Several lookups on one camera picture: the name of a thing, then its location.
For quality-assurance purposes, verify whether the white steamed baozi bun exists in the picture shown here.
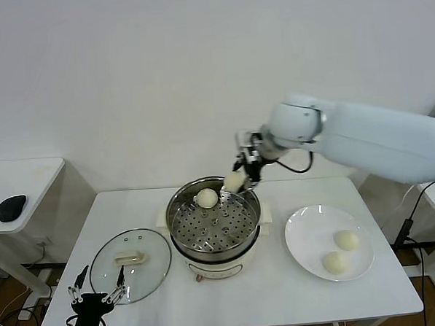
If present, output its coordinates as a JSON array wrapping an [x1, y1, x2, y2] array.
[[333, 229, 361, 253], [321, 250, 350, 276], [222, 171, 246, 194], [196, 187, 219, 210]]

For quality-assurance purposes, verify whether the white cable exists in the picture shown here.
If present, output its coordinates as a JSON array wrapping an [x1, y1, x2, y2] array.
[[393, 183, 421, 213]]

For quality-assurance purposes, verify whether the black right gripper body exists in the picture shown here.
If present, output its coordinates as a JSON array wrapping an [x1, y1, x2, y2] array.
[[243, 131, 269, 166]]

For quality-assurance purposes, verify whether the black computer mouse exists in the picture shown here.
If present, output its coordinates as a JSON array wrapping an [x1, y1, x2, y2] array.
[[0, 193, 28, 223]]

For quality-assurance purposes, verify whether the black cable with adapter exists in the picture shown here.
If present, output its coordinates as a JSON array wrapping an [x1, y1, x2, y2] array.
[[390, 180, 435, 326]]

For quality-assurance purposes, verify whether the cream electric cooker base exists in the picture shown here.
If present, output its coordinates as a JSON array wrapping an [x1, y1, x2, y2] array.
[[154, 200, 278, 286]]

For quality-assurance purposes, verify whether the white round plate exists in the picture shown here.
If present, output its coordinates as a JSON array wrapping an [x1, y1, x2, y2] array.
[[283, 202, 377, 285]]

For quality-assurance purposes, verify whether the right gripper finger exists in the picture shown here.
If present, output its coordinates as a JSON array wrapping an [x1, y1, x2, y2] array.
[[232, 150, 249, 172], [241, 162, 264, 192]]

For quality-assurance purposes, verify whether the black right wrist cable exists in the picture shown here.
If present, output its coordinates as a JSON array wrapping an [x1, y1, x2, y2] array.
[[274, 150, 316, 175]]

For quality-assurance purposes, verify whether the glass lid with cream handle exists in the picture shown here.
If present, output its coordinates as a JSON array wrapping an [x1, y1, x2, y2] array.
[[87, 226, 174, 307]]

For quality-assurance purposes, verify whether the white side table with mouse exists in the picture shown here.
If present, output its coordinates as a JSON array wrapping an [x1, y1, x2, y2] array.
[[0, 155, 103, 303]]

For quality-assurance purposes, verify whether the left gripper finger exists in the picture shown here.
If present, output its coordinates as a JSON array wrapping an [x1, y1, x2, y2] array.
[[101, 265, 128, 305], [66, 264, 93, 305]]

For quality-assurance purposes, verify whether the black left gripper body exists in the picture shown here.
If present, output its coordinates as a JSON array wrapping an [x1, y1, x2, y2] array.
[[71, 291, 115, 326]]

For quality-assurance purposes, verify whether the stainless steel steamer basket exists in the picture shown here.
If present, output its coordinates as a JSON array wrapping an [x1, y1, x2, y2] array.
[[154, 173, 275, 257]]

